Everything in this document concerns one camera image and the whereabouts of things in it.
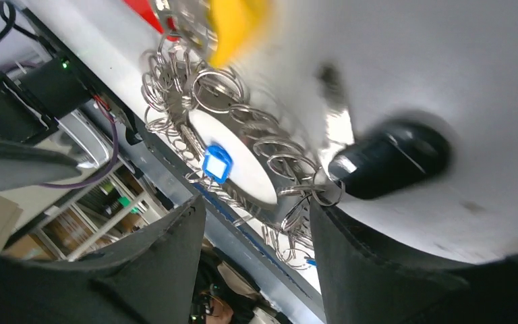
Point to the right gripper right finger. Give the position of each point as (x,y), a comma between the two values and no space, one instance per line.
(367,277)

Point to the blue tag key on disc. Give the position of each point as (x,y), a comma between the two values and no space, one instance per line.
(217,163)

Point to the yellow tag key on disc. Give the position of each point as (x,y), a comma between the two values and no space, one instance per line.
(235,24)

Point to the left electronics board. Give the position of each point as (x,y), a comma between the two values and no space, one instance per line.
(55,87)

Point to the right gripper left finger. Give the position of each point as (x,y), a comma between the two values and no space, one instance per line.
(145,277)

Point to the red tag key on disc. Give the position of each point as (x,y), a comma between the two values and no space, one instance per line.
(157,14)

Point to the black head key on disc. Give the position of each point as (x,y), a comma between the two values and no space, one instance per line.
(393,156)

